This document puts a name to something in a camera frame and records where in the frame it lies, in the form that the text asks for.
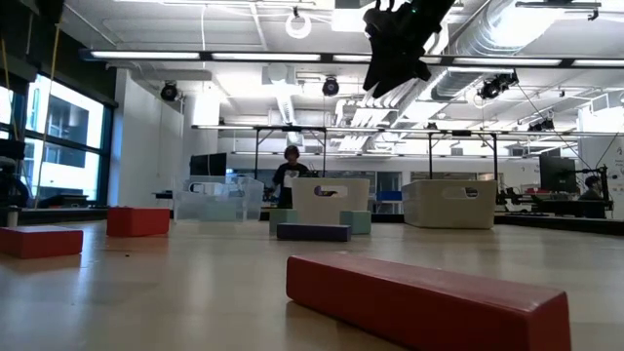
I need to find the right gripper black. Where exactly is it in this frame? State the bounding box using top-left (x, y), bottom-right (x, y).
top-left (363, 0), bottom-right (433, 99)

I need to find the teal cube block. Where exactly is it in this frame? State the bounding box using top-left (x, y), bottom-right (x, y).
top-left (268, 208), bottom-right (299, 236)
top-left (200, 202), bottom-right (240, 223)
top-left (339, 210), bottom-right (372, 236)

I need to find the blue rectangular block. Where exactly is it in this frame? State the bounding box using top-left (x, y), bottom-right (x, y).
top-left (276, 222), bottom-right (353, 243)

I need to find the red rectangular block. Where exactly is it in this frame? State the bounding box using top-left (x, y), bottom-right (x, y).
top-left (0, 224), bottom-right (85, 259)
top-left (285, 252), bottom-right (572, 351)
top-left (105, 206), bottom-right (172, 238)

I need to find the white led light bar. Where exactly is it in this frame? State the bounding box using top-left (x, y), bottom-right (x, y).
top-left (212, 52), bottom-right (322, 62)
top-left (332, 53), bottom-right (443, 64)
top-left (572, 58), bottom-right (624, 68)
top-left (90, 50), bottom-right (202, 61)
top-left (452, 57), bottom-right (563, 67)

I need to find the black background gantry stand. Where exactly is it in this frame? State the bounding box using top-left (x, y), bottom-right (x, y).
top-left (253, 125), bottom-right (328, 180)
top-left (427, 129), bottom-right (499, 181)

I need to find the person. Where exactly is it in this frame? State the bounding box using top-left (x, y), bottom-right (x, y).
top-left (270, 144), bottom-right (312, 210)
top-left (577, 175), bottom-right (609, 219)

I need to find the small black ceiling fixture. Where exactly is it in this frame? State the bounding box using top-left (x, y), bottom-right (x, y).
top-left (527, 116), bottom-right (557, 133)

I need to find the black ceiling track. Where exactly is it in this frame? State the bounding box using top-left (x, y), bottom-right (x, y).
top-left (515, 0), bottom-right (604, 21)

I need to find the black computer monitor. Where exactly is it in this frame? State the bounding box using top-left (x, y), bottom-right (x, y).
top-left (188, 152), bottom-right (228, 177)
top-left (538, 154), bottom-right (579, 195)

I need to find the clear plastic bin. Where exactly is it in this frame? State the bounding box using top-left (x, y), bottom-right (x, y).
top-left (173, 175), bottom-right (266, 224)

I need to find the black boom stand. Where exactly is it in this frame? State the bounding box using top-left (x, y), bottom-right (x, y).
top-left (573, 164), bottom-right (611, 218)

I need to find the large window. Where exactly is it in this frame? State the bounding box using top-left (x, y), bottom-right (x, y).
top-left (0, 72), bottom-right (116, 206)

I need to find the black equipment by window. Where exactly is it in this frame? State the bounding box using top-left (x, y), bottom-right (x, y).
top-left (0, 138), bottom-right (30, 209)

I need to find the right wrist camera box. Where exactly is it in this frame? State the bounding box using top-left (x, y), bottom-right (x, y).
top-left (363, 7), bottom-right (391, 43)

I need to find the silver ventilation duct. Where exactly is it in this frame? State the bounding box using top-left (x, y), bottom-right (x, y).
top-left (431, 0), bottom-right (566, 98)

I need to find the black ceiling camera cluster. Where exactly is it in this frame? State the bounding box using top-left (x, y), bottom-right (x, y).
top-left (476, 70), bottom-right (521, 101)

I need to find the white hanging ring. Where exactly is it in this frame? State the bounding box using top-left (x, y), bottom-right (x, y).
top-left (284, 12), bottom-right (313, 40)

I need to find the white plastic handled bin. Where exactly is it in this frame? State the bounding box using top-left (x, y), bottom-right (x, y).
top-left (401, 178), bottom-right (498, 230)
top-left (291, 176), bottom-right (371, 226)

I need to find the black light rail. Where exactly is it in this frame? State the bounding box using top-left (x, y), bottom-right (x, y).
top-left (80, 47), bottom-right (624, 69)

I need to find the yellow hanging cable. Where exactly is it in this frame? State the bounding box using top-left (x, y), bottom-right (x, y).
top-left (32, 19), bottom-right (63, 210)

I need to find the black aluminium table frame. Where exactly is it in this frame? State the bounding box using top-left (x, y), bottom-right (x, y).
top-left (0, 207), bottom-right (624, 238)

